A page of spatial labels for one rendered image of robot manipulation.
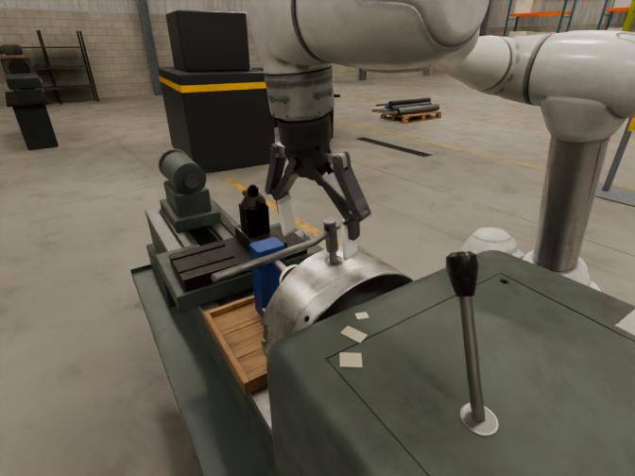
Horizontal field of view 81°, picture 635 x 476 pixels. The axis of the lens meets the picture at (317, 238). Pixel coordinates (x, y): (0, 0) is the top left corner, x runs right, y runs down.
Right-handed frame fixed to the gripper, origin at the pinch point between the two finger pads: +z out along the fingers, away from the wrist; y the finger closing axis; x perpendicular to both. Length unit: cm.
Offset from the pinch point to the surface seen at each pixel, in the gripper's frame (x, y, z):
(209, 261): 9, -58, 32
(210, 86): 245, -395, 34
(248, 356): -5.6, -23.9, 40.3
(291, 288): -4.6, -3.5, 9.4
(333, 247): 2.7, 0.8, 3.2
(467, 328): -9.7, 28.8, -3.8
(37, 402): -53, -156, 119
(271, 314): -8.4, -5.6, 13.7
